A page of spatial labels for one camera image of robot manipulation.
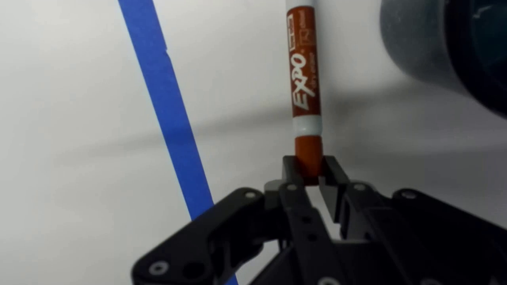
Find blue tape line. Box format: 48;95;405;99
116;0;242;285

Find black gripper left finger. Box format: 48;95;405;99
131;154;343;285

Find red Expo marker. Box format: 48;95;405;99
284;0;326;179

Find dark blue mug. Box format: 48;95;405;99
379;0;507;119

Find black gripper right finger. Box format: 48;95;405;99
318;154;507;285

